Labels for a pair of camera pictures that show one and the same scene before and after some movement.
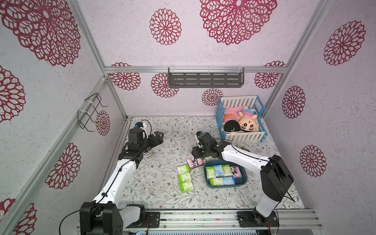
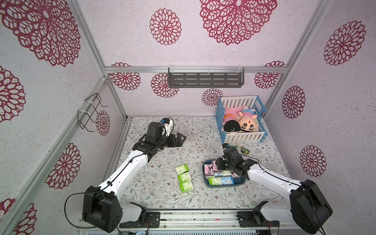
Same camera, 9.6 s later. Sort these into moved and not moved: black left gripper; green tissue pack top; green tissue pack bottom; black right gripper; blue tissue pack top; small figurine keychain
Moved: black right gripper; black left gripper
Not moved: green tissue pack top; green tissue pack bottom; blue tissue pack top; small figurine keychain
